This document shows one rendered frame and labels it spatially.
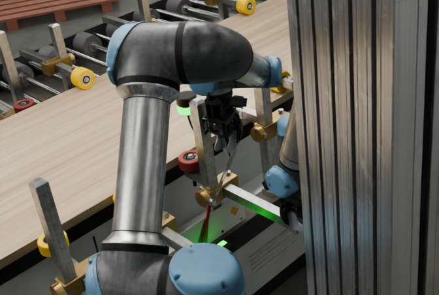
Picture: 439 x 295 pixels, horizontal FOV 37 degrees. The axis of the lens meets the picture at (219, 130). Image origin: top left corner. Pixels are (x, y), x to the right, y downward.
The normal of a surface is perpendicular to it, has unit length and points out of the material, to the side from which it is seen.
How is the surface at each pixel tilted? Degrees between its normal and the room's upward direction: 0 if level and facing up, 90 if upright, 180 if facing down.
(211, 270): 7
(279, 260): 90
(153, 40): 40
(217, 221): 90
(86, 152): 0
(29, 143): 0
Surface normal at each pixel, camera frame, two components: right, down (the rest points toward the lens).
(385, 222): -0.96, 0.23
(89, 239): 0.69, 0.29
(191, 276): 0.01, -0.86
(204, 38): 0.21, -0.26
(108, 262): -0.60, -0.21
